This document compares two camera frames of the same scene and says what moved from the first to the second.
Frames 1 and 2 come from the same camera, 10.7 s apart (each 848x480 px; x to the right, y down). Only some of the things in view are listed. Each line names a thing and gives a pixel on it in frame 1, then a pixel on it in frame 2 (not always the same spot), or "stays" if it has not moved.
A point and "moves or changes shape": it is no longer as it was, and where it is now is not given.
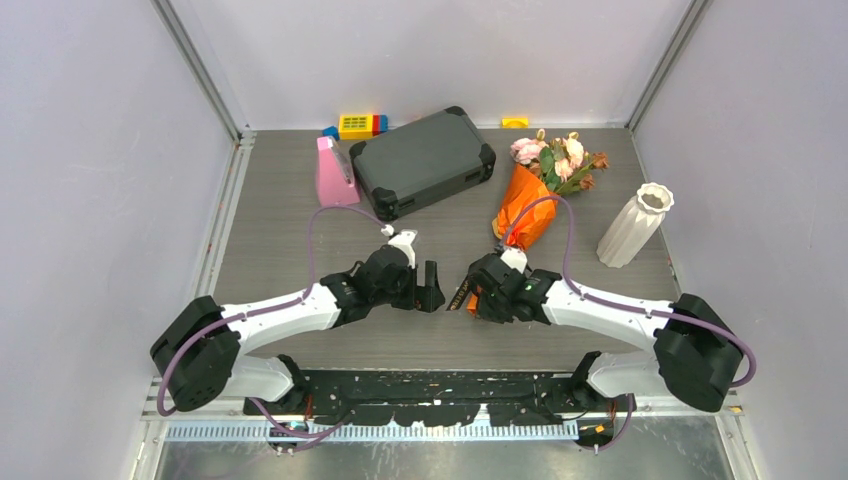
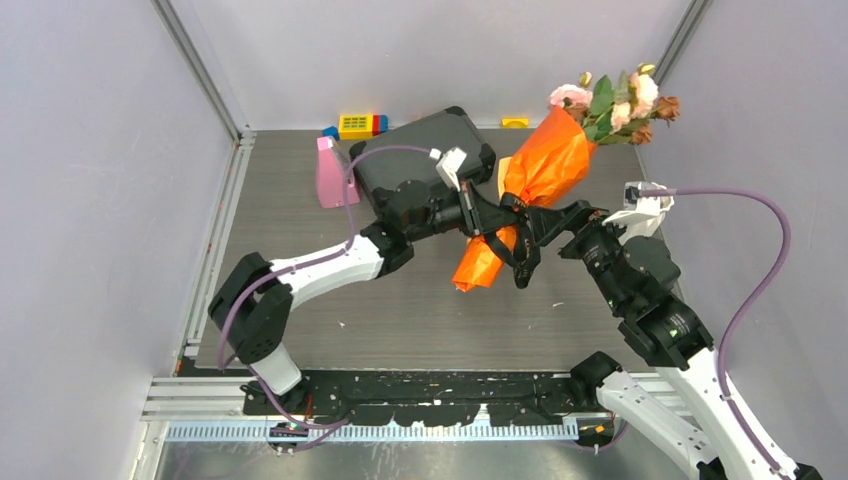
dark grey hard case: x=420 y=163 stays
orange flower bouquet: x=554 y=167 moves or changes shape
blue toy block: x=331 y=131 stays
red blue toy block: x=380 y=124 stays
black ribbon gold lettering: x=459 y=295 -> x=526 y=255
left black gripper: x=425 y=298 -> x=477 y=214
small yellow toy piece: x=515 y=122 stays
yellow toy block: x=355 y=127 stays
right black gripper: x=485 y=310 -> x=546 y=222
